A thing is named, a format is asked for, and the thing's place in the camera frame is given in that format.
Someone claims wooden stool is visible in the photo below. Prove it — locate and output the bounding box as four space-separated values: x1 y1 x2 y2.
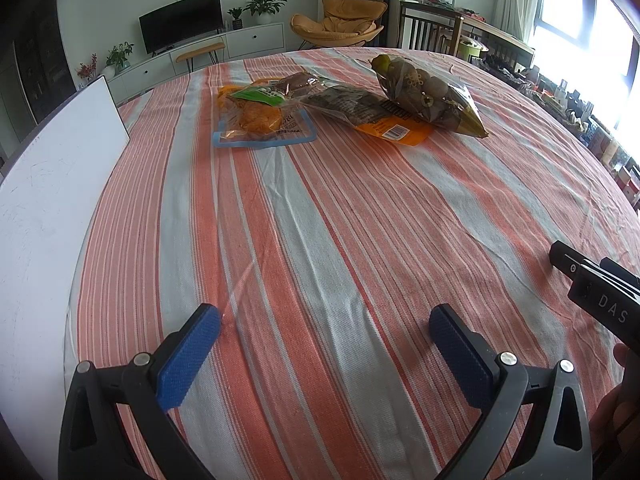
175 40 226 74

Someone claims clear gold-tipped nut bag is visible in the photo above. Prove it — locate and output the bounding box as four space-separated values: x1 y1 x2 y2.
370 53 490 140

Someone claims white board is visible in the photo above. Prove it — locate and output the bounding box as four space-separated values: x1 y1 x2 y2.
0 75 130 443

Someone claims cluttered low shelf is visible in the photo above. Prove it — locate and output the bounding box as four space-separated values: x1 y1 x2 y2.
517 59 640 212

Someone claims blue-edged orange snack bag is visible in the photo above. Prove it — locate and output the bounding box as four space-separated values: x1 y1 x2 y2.
212 85 319 150

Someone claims leafy plant in white pot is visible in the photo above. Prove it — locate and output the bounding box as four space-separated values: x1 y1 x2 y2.
104 41 135 75

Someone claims dark cabinet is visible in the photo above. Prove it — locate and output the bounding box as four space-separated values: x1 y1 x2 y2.
12 4 79 124

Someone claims striped orange grey tablecloth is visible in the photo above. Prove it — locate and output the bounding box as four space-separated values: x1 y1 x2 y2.
65 46 640 480

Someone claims large potted plant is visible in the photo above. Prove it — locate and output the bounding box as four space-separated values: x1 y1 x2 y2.
241 0 289 25

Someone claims black television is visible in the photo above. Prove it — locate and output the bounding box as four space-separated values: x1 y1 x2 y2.
138 0 225 56

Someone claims white television cabinet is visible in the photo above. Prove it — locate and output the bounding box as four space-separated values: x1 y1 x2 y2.
101 22 286 94

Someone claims tan armchair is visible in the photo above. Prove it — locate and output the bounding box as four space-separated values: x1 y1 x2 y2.
290 0 389 51

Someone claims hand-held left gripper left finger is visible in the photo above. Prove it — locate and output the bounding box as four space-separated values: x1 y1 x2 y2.
57 303 223 480

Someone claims green container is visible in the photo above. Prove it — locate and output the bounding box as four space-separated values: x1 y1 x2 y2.
459 37 489 62

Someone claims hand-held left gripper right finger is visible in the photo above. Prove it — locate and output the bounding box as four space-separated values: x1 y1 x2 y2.
429 303 593 480

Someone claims orange-edged dark snack packet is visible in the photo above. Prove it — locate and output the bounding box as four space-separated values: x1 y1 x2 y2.
299 85 435 146

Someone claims wooden side table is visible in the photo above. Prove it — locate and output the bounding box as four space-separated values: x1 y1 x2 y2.
398 0 537 69

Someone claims red flower decoration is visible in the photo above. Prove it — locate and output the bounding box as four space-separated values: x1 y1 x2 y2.
76 53 99 80

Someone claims dark brown snack packet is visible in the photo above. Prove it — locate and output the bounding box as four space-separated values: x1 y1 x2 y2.
276 72 322 99

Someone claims person's right hand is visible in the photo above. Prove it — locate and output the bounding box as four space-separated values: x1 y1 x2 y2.
589 342 640 441

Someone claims window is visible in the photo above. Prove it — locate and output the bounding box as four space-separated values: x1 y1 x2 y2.
529 0 640 136

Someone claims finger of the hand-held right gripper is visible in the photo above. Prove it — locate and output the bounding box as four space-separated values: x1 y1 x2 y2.
567 265 640 356
549 241 640 293

